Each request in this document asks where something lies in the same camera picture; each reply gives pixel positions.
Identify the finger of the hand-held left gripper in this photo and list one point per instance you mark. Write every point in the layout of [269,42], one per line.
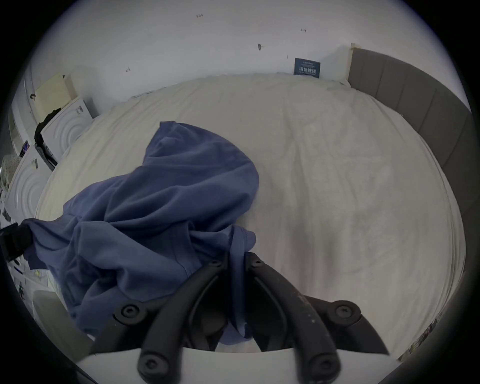
[14,240]

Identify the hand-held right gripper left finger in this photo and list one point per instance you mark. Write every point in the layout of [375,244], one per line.
[176,318]

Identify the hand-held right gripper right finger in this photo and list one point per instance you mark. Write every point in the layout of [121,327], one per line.
[296,318]

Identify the dark blue shirt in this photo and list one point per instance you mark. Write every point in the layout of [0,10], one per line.
[157,225]

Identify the white washing machine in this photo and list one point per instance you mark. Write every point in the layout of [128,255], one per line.
[24,183]
[69,125]

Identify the bed with beige sheet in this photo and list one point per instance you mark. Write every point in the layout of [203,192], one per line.
[337,187]

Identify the grey padded headboard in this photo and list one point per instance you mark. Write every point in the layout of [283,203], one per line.
[423,108]

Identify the dark blue card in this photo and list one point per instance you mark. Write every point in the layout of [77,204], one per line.
[307,67]

